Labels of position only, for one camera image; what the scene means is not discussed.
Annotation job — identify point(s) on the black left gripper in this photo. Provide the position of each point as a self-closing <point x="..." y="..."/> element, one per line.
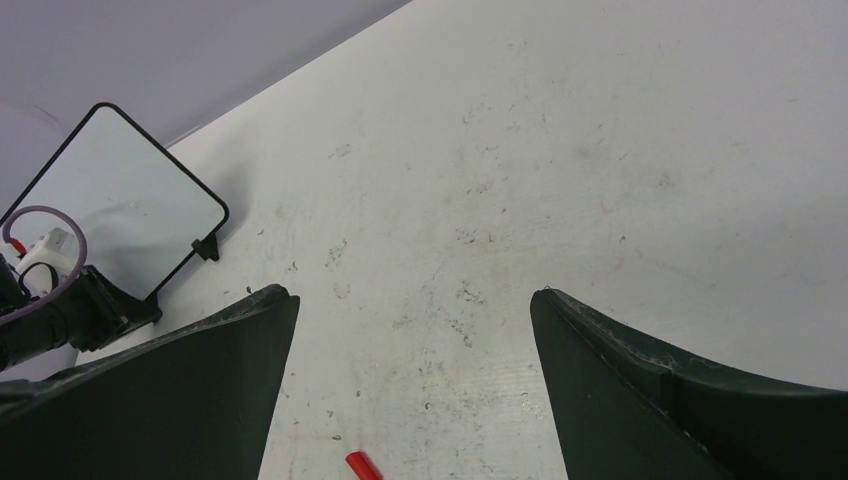
<point x="86" y="314"/>

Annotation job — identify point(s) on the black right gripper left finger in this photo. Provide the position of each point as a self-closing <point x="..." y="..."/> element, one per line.
<point x="196" y="403"/>

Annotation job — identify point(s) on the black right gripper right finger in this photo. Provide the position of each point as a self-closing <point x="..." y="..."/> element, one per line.
<point x="627" y="405"/>

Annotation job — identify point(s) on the black framed small whiteboard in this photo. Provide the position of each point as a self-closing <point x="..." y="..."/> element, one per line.
<point x="140" y="211"/>

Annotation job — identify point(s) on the red capped whiteboard marker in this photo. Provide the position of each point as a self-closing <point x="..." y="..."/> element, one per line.
<point x="362" y="466"/>

